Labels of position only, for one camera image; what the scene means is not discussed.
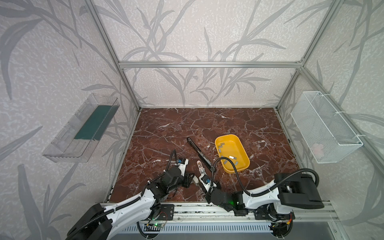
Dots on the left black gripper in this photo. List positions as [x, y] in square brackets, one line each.
[184, 179]

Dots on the yellow plastic tray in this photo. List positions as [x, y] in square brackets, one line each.
[244, 161]

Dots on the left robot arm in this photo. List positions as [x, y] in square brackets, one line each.
[103, 223]

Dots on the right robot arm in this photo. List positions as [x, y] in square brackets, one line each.
[274, 201]

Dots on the staple strips in tray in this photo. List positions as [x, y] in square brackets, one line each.
[231, 151]

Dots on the green circuit board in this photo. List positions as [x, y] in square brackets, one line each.
[154, 227]

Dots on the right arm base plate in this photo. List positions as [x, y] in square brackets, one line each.
[262, 213]

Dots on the aluminium front rail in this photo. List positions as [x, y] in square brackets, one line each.
[196, 212]

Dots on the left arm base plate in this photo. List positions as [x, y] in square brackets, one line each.
[163, 212]

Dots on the clear plastic wall shelf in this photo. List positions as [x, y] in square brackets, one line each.
[79, 138]

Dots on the white wire basket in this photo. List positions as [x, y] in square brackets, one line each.
[329, 137]

